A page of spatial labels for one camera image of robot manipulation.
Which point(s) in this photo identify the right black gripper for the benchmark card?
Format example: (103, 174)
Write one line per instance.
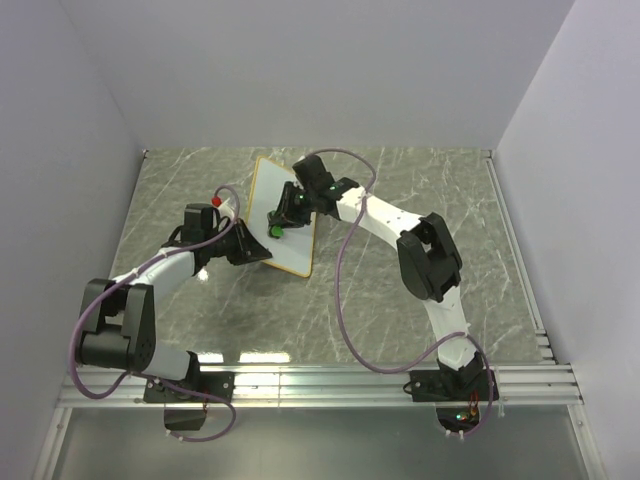
(284, 210)

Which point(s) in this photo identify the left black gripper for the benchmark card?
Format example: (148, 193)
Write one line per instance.
(248, 248)

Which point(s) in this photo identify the green whiteboard eraser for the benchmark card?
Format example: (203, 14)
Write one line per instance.
(274, 226)

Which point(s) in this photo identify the yellow framed whiteboard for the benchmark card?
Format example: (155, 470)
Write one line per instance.
(293, 251)

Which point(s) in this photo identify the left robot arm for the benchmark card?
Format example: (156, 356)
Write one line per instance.
(117, 324)

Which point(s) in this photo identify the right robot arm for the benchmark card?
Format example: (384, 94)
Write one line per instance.
(429, 261)

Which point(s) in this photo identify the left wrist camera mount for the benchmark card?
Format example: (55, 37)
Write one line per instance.
(226, 208)

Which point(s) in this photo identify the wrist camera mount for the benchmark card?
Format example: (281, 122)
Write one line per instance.
(226, 208)
(298, 164)

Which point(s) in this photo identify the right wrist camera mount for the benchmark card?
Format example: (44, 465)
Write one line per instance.
(298, 164)

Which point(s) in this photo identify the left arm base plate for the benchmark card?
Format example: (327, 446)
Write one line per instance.
(206, 384)

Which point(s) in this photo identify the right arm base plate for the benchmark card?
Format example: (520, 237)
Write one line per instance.
(439, 386)

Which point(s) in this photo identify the aluminium right side rail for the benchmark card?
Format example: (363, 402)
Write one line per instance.
(542, 338)

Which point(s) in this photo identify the aluminium rail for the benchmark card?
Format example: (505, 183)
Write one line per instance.
(342, 386)
(542, 338)

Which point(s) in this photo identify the aluminium front rail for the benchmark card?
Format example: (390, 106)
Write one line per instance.
(342, 386)

